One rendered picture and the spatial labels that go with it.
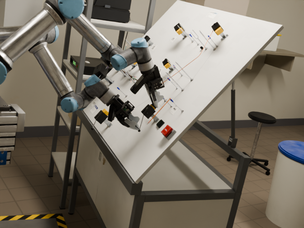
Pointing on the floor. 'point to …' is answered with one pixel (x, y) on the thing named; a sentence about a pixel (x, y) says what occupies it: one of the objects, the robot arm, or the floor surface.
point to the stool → (268, 119)
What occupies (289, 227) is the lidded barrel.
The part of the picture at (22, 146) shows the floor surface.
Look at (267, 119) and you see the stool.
